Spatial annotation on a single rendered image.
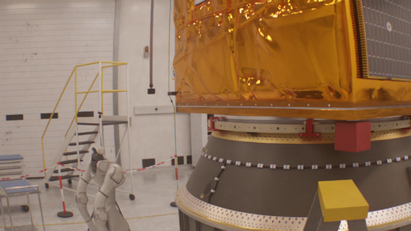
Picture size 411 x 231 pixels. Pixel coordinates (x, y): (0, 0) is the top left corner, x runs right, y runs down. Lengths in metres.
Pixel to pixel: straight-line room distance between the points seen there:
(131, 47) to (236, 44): 7.77
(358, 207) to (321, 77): 0.80
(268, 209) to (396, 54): 1.09
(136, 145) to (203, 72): 7.42
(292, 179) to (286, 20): 0.84
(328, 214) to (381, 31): 1.04
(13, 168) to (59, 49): 4.13
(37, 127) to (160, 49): 3.99
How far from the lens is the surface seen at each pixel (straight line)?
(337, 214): 1.18
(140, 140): 10.06
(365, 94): 1.79
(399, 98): 2.08
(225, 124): 2.40
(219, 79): 2.56
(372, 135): 2.20
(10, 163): 6.37
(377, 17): 1.89
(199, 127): 9.90
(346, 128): 1.79
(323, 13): 1.80
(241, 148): 2.30
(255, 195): 2.12
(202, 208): 2.34
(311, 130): 2.06
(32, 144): 9.43
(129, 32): 10.08
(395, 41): 2.01
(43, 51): 9.49
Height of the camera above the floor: 1.86
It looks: 2 degrees down
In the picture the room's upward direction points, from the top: 1 degrees counter-clockwise
